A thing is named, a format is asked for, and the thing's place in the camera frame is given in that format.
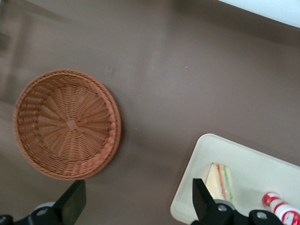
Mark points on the beige plastic tray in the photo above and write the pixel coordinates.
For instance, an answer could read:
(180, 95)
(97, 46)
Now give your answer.
(253, 168)

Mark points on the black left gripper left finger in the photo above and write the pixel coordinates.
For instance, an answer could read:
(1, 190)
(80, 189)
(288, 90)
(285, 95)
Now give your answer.
(70, 204)

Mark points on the small white red yogurt bottle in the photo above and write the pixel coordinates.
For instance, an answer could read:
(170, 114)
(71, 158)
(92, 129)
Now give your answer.
(281, 207)

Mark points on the triangle sandwich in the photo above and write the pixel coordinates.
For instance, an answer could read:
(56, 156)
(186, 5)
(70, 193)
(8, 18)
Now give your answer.
(221, 180)

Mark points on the brown round wicker basket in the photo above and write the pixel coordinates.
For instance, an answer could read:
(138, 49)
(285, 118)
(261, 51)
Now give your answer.
(70, 124)

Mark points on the brown table cover sheet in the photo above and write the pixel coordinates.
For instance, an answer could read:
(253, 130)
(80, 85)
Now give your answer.
(175, 70)

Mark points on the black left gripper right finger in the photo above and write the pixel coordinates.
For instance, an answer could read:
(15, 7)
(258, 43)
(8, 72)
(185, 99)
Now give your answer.
(206, 206)

